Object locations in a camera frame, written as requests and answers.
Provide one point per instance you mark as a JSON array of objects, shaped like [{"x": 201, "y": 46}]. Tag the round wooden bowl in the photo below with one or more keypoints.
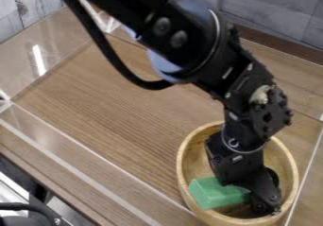
[{"x": 192, "y": 167}]

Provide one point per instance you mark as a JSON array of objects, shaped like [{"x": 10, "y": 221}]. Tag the black metal bracket with screw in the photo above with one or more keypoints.
[{"x": 48, "y": 211}]

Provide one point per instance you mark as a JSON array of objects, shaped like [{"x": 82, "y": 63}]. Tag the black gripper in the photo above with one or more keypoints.
[{"x": 241, "y": 168}]

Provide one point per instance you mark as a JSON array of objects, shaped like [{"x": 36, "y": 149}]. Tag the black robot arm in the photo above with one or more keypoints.
[{"x": 194, "y": 48}]

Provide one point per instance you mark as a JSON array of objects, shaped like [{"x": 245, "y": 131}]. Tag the clear acrylic corner bracket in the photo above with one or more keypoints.
[{"x": 105, "y": 22}]

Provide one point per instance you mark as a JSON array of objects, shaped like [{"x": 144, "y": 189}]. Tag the green rectangular block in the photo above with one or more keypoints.
[{"x": 210, "y": 195}]

